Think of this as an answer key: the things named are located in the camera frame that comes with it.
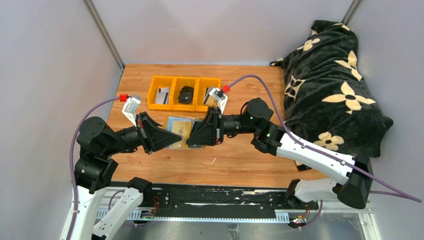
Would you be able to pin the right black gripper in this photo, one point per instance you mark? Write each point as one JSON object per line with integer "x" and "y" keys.
{"x": 210, "y": 132}

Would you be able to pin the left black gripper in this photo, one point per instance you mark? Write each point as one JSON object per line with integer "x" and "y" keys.
{"x": 155, "y": 138}

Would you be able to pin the gold card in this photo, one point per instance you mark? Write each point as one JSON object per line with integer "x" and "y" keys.
{"x": 181, "y": 128}

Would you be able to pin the yellow leather card holder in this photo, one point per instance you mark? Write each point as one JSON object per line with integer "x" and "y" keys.
{"x": 167, "y": 126}

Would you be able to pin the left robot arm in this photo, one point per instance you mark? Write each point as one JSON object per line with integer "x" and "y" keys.
{"x": 92, "y": 175}

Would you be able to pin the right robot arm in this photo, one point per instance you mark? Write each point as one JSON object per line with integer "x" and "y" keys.
{"x": 347, "y": 180}

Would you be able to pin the white cards stack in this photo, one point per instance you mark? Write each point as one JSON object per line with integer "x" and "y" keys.
{"x": 162, "y": 96}

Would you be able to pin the black cards stack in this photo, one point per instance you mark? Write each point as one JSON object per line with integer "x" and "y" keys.
{"x": 186, "y": 95}

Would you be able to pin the right yellow bin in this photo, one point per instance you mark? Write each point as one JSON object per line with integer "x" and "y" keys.
{"x": 202, "y": 86}

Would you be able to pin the black floral blanket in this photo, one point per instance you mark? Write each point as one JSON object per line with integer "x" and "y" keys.
{"x": 326, "y": 100}

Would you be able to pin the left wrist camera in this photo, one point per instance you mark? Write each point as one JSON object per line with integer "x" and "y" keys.
{"x": 130, "y": 106}

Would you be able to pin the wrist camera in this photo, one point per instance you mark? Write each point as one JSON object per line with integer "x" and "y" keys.
{"x": 215, "y": 97}
{"x": 130, "y": 106}

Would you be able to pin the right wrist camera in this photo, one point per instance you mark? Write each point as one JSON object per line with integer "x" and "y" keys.
{"x": 215, "y": 97}

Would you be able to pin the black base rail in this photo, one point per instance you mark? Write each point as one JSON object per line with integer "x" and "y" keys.
{"x": 222, "y": 202}

